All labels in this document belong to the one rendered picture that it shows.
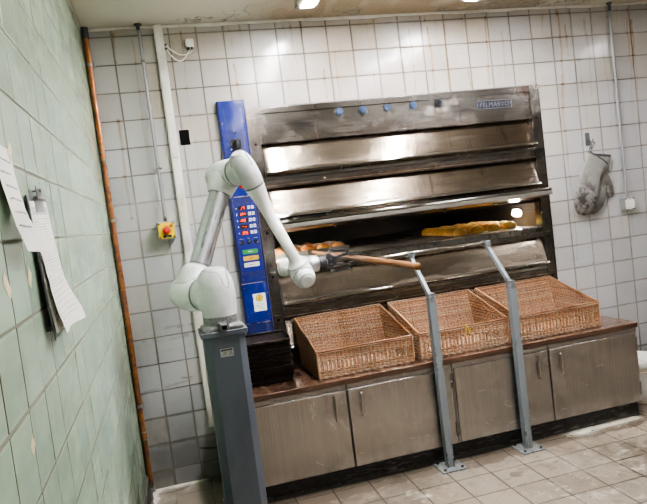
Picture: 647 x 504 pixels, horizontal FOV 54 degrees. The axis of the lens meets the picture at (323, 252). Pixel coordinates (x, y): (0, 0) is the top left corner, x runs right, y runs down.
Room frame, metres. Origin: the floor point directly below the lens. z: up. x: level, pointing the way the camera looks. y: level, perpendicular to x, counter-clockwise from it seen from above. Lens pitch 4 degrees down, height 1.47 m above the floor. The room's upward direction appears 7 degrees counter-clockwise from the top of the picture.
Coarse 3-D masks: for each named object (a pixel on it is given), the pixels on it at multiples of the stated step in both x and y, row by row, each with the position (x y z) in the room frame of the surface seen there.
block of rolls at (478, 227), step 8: (456, 224) 4.77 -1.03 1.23; (464, 224) 4.68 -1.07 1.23; (472, 224) 4.51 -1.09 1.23; (480, 224) 4.42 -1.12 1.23; (488, 224) 4.33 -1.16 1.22; (496, 224) 4.25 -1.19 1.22; (504, 224) 4.28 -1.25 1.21; (512, 224) 4.27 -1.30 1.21; (424, 232) 4.69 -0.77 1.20; (432, 232) 4.52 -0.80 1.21; (440, 232) 4.43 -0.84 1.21; (448, 232) 4.28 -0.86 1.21; (456, 232) 4.18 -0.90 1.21; (464, 232) 4.18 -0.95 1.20; (472, 232) 4.20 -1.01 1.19; (480, 232) 4.20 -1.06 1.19
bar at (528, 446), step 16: (384, 256) 3.48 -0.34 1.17; (400, 256) 3.50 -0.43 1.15; (496, 256) 3.57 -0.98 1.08; (416, 272) 3.45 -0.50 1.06; (512, 288) 3.42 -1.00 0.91; (432, 304) 3.30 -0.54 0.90; (512, 304) 3.41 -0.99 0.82; (432, 320) 3.30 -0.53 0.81; (512, 320) 3.42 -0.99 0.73; (432, 336) 3.30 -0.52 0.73; (512, 336) 3.44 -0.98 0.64; (432, 352) 3.33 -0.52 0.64; (448, 416) 3.30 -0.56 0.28; (528, 416) 3.42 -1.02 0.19; (448, 432) 3.30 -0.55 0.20; (528, 432) 3.42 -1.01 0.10; (448, 448) 3.30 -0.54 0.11; (528, 448) 3.41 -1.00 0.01; (544, 448) 3.39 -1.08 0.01; (448, 464) 3.30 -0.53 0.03
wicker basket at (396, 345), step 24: (336, 312) 3.76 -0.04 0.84; (360, 312) 3.79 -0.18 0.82; (384, 312) 3.75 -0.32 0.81; (312, 336) 3.68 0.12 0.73; (336, 336) 3.72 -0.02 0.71; (360, 336) 3.75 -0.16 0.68; (384, 336) 3.78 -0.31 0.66; (408, 336) 3.38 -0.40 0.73; (312, 360) 3.35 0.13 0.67; (336, 360) 3.61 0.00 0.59; (360, 360) 3.53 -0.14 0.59; (384, 360) 3.34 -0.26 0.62; (408, 360) 3.38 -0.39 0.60
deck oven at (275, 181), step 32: (256, 128) 3.71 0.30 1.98; (256, 160) 3.71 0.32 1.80; (416, 160) 3.94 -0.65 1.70; (448, 160) 4.00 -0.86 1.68; (480, 160) 4.06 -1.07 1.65; (512, 160) 4.11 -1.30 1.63; (544, 160) 4.17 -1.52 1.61; (352, 224) 3.93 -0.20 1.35; (384, 224) 5.58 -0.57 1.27; (416, 224) 5.65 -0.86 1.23; (448, 224) 5.52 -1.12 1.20; (544, 224) 4.16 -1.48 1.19; (416, 288) 3.92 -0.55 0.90; (448, 288) 3.98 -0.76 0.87
